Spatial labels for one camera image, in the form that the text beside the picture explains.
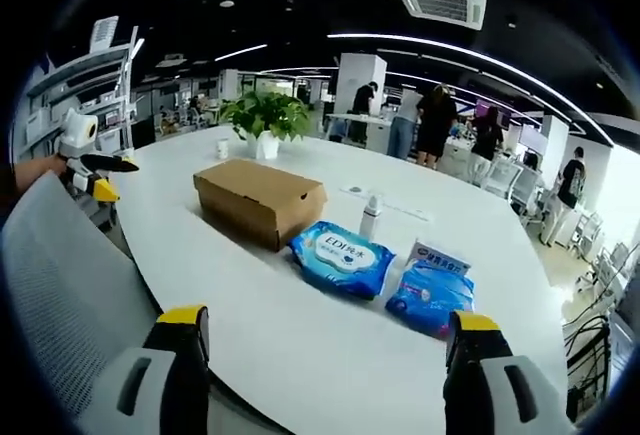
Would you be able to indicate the white mesh office chair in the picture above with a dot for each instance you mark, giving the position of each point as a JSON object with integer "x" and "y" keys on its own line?
{"x": 55, "y": 280}

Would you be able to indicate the ceiling air conditioner unit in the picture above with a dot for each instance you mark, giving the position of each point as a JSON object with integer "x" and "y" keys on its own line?
{"x": 440, "y": 5}

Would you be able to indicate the clear spray bottle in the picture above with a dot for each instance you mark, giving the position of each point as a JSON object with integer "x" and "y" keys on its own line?
{"x": 370, "y": 217}

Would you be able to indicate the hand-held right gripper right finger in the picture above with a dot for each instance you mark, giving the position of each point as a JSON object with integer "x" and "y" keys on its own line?
{"x": 475, "y": 370}

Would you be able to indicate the white printed carton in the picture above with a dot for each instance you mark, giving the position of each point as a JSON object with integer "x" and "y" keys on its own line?
{"x": 440, "y": 257}

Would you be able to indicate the ceiling strip light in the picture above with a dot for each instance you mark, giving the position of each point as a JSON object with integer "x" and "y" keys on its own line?
{"x": 241, "y": 52}

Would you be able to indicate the white mug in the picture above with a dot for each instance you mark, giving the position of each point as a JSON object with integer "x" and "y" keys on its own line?
{"x": 223, "y": 149}

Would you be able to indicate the white square pillar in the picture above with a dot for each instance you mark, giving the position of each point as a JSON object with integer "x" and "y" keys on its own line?
{"x": 361, "y": 82}

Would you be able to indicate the blue wet wipes pack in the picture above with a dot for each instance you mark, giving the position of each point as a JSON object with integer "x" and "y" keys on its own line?
{"x": 340, "y": 260}

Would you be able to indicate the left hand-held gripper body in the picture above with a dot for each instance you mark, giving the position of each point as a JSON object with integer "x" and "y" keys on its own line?
{"x": 77, "y": 135}

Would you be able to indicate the green potted plant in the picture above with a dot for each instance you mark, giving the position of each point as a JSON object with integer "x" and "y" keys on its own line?
{"x": 265, "y": 115}

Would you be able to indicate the grey metal storage shelf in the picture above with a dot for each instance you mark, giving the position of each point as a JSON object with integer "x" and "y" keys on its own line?
{"x": 80, "y": 70}

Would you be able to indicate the brown cardboard shoe box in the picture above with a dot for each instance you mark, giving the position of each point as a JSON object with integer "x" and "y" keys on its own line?
{"x": 255, "y": 200}

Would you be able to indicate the person's left hand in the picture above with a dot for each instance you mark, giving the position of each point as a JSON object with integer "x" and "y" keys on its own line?
{"x": 56, "y": 166}

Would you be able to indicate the long curved ceiling light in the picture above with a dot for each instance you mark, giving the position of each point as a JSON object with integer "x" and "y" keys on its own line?
{"x": 450, "y": 47}

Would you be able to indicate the white table socket strip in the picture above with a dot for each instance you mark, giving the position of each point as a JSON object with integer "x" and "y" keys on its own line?
{"x": 395, "y": 207}

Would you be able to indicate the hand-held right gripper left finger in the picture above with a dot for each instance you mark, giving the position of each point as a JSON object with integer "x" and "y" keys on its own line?
{"x": 160, "y": 385}

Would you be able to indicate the cluster of white office chairs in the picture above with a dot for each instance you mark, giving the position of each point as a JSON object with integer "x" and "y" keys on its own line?
{"x": 525, "y": 190}

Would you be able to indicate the blue soft pad pack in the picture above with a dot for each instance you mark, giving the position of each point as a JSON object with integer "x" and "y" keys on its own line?
{"x": 430, "y": 300}

